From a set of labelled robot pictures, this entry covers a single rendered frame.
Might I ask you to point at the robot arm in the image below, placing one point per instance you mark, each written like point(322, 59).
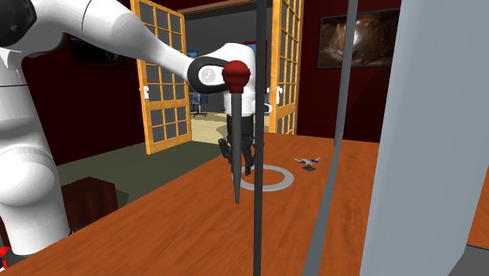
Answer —
point(26, 114)

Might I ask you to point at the black office chair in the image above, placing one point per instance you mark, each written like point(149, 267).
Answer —
point(197, 105)

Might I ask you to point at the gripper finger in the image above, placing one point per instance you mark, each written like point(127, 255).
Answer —
point(248, 158)
point(225, 151)

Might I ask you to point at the small white blue plane figure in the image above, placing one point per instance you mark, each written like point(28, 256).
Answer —
point(308, 162)

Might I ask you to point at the dark wall picture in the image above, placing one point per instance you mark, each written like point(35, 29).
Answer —
point(95, 55)

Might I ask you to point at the large grey panel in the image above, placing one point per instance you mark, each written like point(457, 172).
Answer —
point(428, 134)

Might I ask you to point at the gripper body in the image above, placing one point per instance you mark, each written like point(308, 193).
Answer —
point(246, 128)

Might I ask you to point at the grey slanted pole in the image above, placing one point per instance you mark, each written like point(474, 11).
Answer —
point(345, 76)

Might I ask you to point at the yellow wooden glazed door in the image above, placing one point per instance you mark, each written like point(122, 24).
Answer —
point(285, 68)
point(164, 122)

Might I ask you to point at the brown framed wall picture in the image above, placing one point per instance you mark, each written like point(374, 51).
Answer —
point(366, 38)

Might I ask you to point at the red bulb grey baster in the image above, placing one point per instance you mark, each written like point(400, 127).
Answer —
point(237, 76)

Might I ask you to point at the dark red block stool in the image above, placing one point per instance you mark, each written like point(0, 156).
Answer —
point(89, 200)

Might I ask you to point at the thin dark upright pole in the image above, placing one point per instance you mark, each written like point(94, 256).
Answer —
point(261, 57)

